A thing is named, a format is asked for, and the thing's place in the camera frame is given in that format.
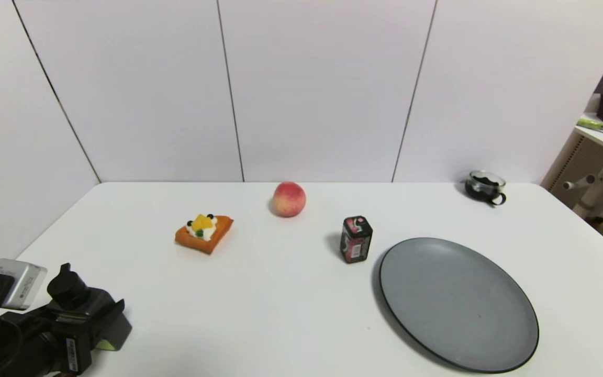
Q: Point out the white desk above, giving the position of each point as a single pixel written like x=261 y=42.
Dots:
x=602 y=173

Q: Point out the dark green bottle black cap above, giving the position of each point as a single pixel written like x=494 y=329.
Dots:
x=68 y=287

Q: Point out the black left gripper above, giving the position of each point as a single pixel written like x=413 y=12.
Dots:
x=77 y=352

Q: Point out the glass cup with dark contents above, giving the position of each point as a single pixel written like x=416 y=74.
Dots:
x=483 y=187

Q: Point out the gray round plate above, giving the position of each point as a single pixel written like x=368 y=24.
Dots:
x=458 y=303

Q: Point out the small red black box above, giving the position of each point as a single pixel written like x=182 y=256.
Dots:
x=356 y=240

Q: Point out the red yellow peach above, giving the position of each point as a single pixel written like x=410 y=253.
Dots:
x=289 y=199

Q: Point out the orange toast with fruit topping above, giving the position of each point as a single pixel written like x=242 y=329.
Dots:
x=207 y=233

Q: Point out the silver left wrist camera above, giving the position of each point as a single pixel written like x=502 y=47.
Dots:
x=21 y=283

